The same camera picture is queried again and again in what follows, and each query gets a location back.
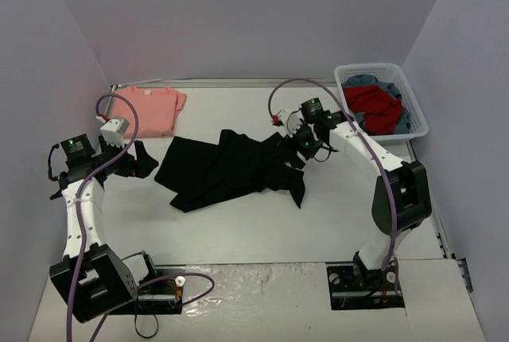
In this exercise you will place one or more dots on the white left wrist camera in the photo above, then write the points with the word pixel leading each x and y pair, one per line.
pixel 113 132

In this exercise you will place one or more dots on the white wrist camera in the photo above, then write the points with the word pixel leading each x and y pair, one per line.
pixel 290 120
pixel 113 132

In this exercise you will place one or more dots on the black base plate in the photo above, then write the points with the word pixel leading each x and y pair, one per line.
pixel 162 298
pixel 381 290

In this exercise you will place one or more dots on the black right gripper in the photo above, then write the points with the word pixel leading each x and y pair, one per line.
pixel 296 145

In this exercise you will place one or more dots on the white plastic laundry basket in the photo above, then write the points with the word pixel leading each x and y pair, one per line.
pixel 389 73

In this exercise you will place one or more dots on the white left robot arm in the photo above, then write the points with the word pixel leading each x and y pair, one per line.
pixel 90 277

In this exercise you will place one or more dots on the grey-blue t-shirt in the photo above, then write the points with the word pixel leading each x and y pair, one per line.
pixel 403 126

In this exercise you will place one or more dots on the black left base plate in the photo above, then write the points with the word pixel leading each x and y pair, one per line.
pixel 162 298

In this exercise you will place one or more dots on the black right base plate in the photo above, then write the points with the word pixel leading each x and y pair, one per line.
pixel 381 290

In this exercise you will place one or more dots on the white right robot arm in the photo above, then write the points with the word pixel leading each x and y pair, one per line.
pixel 401 200

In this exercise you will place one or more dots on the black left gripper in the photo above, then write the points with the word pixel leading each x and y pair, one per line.
pixel 130 162

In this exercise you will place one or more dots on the folded pink t-shirt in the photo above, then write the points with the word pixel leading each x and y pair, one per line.
pixel 157 109

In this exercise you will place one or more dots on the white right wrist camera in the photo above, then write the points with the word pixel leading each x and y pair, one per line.
pixel 290 120

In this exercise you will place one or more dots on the red t-shirt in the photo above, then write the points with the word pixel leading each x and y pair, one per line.
pixel 380 111

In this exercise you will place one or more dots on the black t-shirt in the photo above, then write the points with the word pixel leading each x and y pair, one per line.
pixel 203 174

